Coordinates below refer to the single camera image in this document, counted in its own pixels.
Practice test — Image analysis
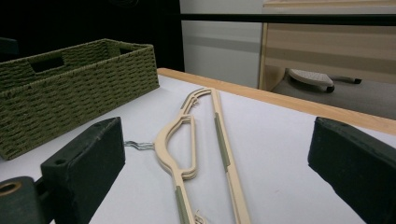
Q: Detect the light wooden cabinet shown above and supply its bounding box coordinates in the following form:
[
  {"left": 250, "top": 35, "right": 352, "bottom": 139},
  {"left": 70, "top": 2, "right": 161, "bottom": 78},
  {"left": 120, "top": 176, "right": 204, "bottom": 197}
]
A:
[{"left": 258, "top": 0, "right": 396, "bottom": 91}]

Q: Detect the green woven basket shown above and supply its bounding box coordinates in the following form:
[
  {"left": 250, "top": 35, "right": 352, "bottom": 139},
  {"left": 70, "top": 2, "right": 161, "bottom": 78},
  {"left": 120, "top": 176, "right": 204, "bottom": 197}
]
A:
[{"left": 0, "top": 37, "right": 161, "bottom": 161}]

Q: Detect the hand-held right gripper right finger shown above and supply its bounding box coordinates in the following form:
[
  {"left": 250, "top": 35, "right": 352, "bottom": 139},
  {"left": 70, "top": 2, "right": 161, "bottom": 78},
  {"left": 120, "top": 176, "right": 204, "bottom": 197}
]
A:
[{"left": 307, "top": 116, "right": 396, "bottom": 224}]

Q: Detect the beige clothes hanger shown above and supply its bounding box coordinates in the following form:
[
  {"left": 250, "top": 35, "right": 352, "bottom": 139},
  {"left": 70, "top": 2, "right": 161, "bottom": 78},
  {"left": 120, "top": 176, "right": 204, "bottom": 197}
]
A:
[
  {"left": 124, "top": 87, "right": 251, "bottom": 224},
  {"left": 124, "top": 88, "right": 251, "bottom": 224}
]

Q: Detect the grey rod with black tip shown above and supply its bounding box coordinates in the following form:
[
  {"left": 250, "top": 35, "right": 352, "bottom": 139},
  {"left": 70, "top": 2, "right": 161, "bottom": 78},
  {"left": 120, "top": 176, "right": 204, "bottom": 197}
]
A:
[{"left": 329, "top": 76, "right": 363, "bottom": 85}]

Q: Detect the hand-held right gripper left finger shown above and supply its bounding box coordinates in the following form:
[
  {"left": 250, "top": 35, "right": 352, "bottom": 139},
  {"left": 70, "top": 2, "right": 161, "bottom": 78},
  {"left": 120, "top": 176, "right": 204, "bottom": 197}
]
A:
[{"left": 40, "top": 116, "right": 126, "bottom": 224}]

